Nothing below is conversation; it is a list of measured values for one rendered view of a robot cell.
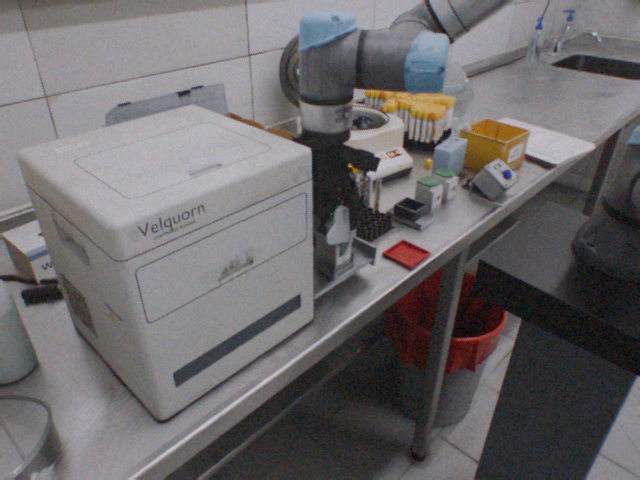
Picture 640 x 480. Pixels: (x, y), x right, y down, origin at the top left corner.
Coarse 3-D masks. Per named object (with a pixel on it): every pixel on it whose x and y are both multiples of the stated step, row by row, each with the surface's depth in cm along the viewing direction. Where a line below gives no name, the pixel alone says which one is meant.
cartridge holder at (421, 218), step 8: (400, 200) 107; (408, 200) 108; (416, 200) 107; (392, 208) 109; (400, 208) 105; (408, 208) 109; (416, 208) 108; (424, 208) 105; (392, 216) 107; (400, 216) 106; (408, 216) 104; (416, 216) 103; (424, 216) 105; (432, 216) 106; (408, 224) 105; (416, 224) 103; (424, 224) 104
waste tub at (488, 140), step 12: (480, 120) 133; (492, 120) 133; (468, 132) 125; (480, 132) 135; (492, 132) 134; (504, 132) 132; (516, 132) 129; (528, 132) 126; (468, 144) 127; (480, 144) 124; (492, 144) 122; (504, 144) 119; (516, 144) 123; (468, 156) 128; (480, 156) 126; (492, 156) 123; (504, 156) 121; (516, 156) 126; (468, 168) 130; (480, 168) 127; (516, 168) 129
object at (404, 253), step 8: (392, 248) 97; (400, 248) 97; (408, 248) 97; (416, 248) 97; (384, 256) 95; (392, 256) 94; (400, 256) 95; (408, 256) 95; (416, 256) 95; (424, 256) 94; (400, 264) 93; (408, 264) 92; (416, 264) 92
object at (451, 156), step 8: (440, 144) 118; (448, 144) 118; (456, 144) 118; (464, 144) 120; (440, 152) 116; (448, 152) 114; (456, 152) 117; (464, 152) 122; (440, 160) 116; (448, 160) 115; (456, 160) 119; (432, 168) 119; (448, 168) 116; (456, 168) 121; (456, 176) 122; (464, 176) 124
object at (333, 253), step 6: (318, 234) 81; (318, 240) 82; (324, 240) 81; (318, 246) 83; (324, 246) 81; (330, 246) 80; (336, 246) 79; (318, 252) 83; (324, 252) 82; (330, 252) 81; (336, 252) 80; (348, 252) 83; (330, 258) 82; (336, 258) 81; (342, 258) 82; (348, 258) 83; (342, 264) 83; (336, 270) 82
